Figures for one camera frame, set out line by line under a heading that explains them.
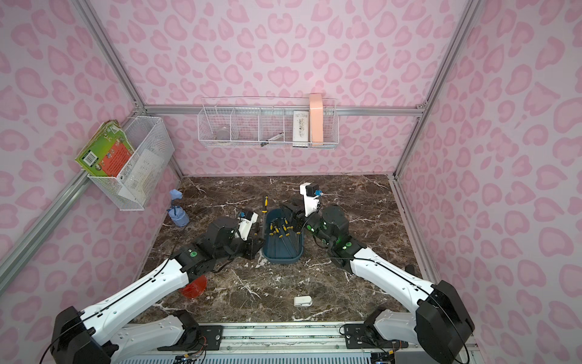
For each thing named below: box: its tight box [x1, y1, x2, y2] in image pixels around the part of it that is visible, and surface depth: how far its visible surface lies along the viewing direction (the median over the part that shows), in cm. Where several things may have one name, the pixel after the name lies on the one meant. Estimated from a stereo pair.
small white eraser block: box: [293, 295, 313, 308], surface depth 80 cm
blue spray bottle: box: [166, 188, 191, 228], surface depth 99 cm
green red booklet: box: [75, 119, 135, 177], surface depth 72 cm
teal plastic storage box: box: [262, 208, 304, 264], surface depth 96 cm
